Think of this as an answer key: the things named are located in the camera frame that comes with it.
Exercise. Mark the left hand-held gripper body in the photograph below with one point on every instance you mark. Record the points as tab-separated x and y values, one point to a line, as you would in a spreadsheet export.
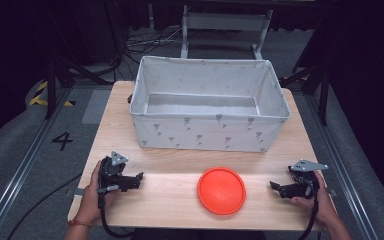
111	175

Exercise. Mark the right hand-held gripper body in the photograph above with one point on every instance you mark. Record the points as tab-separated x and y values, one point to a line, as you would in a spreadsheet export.
305	178

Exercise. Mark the orange round plastic disc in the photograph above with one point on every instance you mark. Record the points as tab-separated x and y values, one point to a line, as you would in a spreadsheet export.
221	190

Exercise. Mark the grey fabric storage box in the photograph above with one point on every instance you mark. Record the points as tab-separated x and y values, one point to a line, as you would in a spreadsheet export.
210	110

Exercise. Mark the person's right hand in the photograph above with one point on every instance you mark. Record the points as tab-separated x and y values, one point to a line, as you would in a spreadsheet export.
323	203

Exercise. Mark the person's left hand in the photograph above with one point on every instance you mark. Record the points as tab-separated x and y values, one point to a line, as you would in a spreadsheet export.
91	203

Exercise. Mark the black tripod stand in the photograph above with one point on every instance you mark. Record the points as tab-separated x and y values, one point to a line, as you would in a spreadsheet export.
316	86
60	78

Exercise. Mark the yellow black floor tape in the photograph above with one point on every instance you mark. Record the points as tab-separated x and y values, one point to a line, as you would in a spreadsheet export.
41	96

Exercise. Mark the grey metal stand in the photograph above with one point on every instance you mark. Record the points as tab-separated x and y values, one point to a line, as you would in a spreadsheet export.
225	23

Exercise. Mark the grey metal floor rail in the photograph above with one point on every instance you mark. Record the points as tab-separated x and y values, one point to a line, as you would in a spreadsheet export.
343	173
23	166

